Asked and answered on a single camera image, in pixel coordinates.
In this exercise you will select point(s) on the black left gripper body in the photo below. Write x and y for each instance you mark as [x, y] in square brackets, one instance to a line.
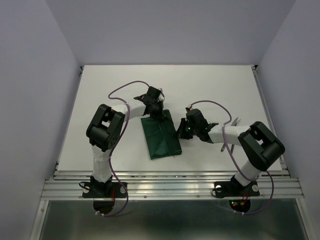
[156, 113]

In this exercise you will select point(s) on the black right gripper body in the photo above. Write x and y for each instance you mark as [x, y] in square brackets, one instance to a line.
[186, 131]

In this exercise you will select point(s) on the dark green cloth napkin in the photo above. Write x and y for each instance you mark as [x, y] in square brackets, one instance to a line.
[160, 136]

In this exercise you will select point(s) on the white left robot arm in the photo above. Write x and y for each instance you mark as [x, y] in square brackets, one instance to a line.
[105, 129]

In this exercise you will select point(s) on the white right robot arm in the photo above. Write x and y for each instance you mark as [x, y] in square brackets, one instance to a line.
[260, 145]

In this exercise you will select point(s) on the steel fork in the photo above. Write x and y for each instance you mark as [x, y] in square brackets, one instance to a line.
[223, 147]

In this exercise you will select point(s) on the steel table knife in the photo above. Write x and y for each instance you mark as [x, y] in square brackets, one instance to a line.
[234, 123]

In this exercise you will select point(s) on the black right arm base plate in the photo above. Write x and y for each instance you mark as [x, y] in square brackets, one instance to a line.
[232, 188]

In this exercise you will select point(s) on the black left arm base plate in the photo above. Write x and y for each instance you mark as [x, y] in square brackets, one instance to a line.
[103, 190]

